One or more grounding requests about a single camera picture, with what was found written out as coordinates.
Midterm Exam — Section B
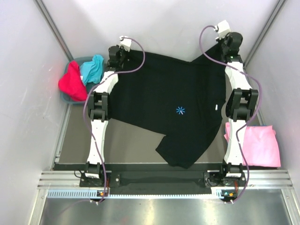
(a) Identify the right aluminium frame post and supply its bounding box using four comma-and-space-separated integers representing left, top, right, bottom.
243, 0, 287, 69

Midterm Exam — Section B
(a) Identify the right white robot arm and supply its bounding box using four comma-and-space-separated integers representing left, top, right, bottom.
218, 32, 259, 186

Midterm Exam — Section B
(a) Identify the teal t shirt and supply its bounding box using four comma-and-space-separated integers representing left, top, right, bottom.
80, 54, 104, 86

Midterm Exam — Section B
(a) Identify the aluminium frame post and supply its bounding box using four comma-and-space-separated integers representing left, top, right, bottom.
34, 0, 74, 61
243, 0, 287, 69

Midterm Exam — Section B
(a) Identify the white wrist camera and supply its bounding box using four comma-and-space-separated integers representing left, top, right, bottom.
119, 36, 132, 52
214, 20, 231, 41

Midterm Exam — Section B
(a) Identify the red t shirt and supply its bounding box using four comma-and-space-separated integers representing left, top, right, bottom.
58, 61, 87, 102

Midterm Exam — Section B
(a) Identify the left aluminium frame post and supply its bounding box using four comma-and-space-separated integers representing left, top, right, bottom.
34, 0, 74, 61

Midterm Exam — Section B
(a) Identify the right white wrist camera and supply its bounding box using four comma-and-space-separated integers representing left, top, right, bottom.
214, 20, 231, 41

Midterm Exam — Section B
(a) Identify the slotted grey cable duct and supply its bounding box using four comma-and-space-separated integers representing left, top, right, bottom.
47, 189, 237, 200

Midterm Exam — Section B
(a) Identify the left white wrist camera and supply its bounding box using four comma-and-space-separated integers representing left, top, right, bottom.
119, 36, 132, 52

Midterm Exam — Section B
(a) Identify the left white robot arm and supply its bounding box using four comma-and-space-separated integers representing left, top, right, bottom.
84, 44, 131, 186

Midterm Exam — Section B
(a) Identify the folded pink t shirt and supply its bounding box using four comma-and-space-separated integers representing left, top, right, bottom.
224, 121, 281, 167

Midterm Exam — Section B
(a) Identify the black t shirt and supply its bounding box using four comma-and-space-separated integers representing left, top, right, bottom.
110, 44, 226, 169

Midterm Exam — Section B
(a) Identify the blue laundry basket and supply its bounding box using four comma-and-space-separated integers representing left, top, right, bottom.
60, 56, 94, 105

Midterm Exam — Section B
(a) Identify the aluminium front rail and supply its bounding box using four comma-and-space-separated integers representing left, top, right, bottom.
37, 170, 293, 189

